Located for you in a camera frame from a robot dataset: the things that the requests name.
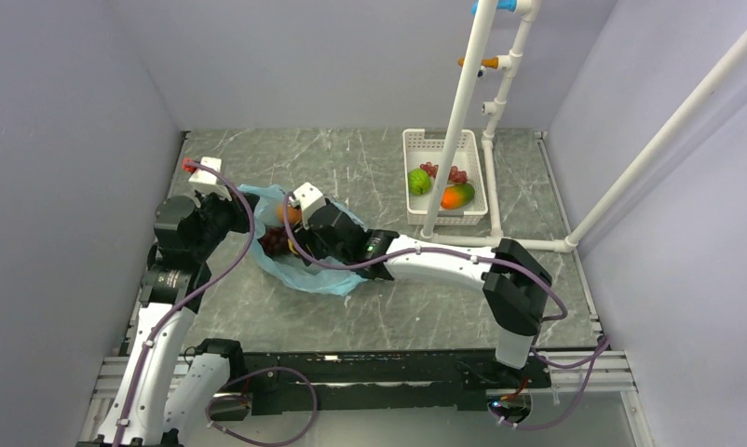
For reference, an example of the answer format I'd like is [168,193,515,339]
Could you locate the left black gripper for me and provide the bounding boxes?
[192,182,260,260]

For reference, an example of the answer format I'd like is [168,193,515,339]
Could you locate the light blue cartoon plastic bag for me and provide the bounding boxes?
[238,184,367,297]

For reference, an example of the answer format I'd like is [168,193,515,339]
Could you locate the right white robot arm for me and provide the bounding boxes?
[285,201,552,386]

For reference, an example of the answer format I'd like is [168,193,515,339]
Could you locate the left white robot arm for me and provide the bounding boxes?
[89,191,259,446]

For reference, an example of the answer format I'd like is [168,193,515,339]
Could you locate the orange red fake peach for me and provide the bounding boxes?
[277,205,302,225]

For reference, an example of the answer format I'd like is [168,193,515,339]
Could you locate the dark fake fruit in bag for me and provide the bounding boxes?
[258,226,291,258]

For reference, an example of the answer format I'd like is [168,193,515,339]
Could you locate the green fake fruit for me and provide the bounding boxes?
[407,168,431,196]

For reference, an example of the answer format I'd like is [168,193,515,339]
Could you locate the orange green fake mango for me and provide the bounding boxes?
[440,183,476,210]

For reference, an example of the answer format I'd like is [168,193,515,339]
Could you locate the red fake grapes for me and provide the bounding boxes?
[420,161,469,185]

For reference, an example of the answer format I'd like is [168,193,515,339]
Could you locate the white perforated plastic basket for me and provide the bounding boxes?
[402,128,490,225]

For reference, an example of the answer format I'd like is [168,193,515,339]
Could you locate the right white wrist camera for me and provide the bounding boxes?
[288,182,327,228]

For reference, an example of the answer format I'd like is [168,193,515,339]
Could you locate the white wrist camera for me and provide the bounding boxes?
[182,156,232,201]
[288,182,327,228]

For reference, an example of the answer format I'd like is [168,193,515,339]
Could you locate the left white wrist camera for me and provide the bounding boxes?
[182,156,232,201]

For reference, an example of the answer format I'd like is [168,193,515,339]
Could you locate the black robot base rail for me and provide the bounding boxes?
[220,348,551,415]

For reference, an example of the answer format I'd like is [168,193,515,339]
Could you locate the white PVC pipe frame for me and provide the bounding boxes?
[420,0,747,254]

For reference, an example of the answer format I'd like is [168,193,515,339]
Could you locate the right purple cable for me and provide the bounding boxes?
[281,192,612,432]

